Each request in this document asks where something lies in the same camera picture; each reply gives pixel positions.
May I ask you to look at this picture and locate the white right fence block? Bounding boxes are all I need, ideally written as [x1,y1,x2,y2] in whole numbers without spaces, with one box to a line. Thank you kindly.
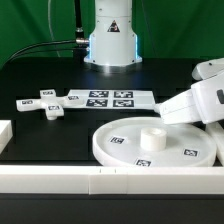
[206,122,224,167]

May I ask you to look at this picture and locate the black cable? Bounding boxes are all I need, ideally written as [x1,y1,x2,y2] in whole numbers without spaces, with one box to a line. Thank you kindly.
[2,39,88,68]

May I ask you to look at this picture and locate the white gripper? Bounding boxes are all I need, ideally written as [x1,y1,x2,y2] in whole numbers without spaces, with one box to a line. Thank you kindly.
[154,71,224,124]

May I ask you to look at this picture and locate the white marker sheet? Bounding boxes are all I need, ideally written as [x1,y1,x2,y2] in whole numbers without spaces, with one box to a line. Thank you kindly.
[68,89,155,110]

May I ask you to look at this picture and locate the white round table top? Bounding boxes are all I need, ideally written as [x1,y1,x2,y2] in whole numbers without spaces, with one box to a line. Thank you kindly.
[92,117,217,168]

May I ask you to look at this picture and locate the black vertical cable connector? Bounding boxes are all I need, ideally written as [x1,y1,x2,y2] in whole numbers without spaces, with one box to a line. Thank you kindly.
[74,0,84,45]

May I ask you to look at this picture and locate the white front fence bar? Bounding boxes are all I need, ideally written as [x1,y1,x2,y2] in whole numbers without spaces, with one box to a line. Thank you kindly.
[0,165,224,195]

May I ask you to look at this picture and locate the white left fence block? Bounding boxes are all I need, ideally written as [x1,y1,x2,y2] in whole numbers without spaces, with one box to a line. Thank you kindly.
[0,120,13,154]

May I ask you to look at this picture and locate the white cross-shaped table base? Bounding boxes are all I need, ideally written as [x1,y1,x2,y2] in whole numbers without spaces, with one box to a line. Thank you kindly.
[16,89,84,120]

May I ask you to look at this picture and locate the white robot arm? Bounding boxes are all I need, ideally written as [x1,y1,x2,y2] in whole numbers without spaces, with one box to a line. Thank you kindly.
[84,0,224,124]

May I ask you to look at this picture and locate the white fence block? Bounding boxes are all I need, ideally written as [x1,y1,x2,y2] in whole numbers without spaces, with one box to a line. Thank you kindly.
[0,120,13,154]
[206,122,224,167]

